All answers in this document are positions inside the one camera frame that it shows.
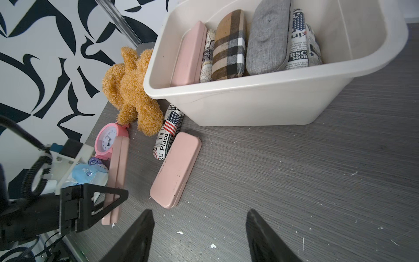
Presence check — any pink glasses case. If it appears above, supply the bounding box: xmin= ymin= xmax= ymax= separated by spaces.
xmin=171 ymin=21 xmax=207 ymax=87
xmin=149 ymin=132 xmax=202 ymax=209
xmin=101 ymin=136 xmax=129 ymax=226

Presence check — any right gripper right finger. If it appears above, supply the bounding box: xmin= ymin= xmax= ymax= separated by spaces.
xmin=246 ymin=209 xmax=301 ymax=262

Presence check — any newspaper print case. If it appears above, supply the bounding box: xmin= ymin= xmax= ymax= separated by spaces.
xmin=153 ymin=104 xmax=184 ymax=160
xmin=285 ymin=9 xmax=323 ymax=70

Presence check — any orange plush teddy bear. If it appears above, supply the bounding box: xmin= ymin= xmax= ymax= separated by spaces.
xmin=102 ymin=47 xmax=163 ymax=136

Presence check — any grey glasses case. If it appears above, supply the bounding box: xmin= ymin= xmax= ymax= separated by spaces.
xmin=246 ymin=0 xmax=292 ymax=75

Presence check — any pink glasses case front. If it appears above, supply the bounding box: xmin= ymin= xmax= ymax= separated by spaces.
xmin=171 ymin=21 xmax=207 ymax=87

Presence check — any pink alarm clock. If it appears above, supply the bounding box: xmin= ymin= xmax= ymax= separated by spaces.
xmin=94 ymin=123 xmax=130 ymax=160

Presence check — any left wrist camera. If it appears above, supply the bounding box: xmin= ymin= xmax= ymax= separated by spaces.
xmin=42 ymin=139 xmax=96 ymax=195

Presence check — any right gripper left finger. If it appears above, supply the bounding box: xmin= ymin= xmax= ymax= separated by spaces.
xmin=100 ymin=209 xmax=155 ymax=262

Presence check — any blue tissue pack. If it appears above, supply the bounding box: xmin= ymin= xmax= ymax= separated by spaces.
xmin=61 ymin=157 xmax=109 ymax=188

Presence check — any map print glasses case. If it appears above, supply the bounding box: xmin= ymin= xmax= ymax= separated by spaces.
xmin=199 ymin=29 xmax=216 ymax=83

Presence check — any beige plastic storage box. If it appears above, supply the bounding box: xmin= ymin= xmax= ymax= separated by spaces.
xmin=144 ymin=1 xmax=408 ymax=126

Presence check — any plaid brown glasses case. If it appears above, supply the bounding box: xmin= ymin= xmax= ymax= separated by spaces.
xmin=211 ymin=9 xmax=247 ymax=81

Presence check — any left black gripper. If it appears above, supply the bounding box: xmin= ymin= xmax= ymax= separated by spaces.
xmin=1 ymin=183 xmax=129 ymax=244

